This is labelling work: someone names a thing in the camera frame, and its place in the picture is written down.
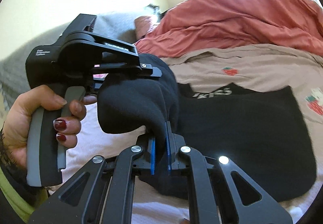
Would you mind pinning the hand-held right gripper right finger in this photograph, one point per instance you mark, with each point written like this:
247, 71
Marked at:
168, 153

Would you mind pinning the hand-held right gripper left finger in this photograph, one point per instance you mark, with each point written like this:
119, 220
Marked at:
151, 155

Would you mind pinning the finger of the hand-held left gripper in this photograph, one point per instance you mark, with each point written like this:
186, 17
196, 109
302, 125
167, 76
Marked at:
146, 68

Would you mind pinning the black sweater with orange cuffs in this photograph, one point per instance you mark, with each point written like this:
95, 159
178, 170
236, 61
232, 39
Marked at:
239, 138

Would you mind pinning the dark clothes pile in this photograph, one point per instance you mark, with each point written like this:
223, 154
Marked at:
155, 10

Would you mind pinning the person's left hand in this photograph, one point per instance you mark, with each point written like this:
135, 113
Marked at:
22, 115

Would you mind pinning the mauve quilted cushion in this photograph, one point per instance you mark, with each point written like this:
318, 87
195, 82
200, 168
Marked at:
143, 25

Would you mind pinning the salmon red duvet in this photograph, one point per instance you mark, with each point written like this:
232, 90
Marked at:
239, 16

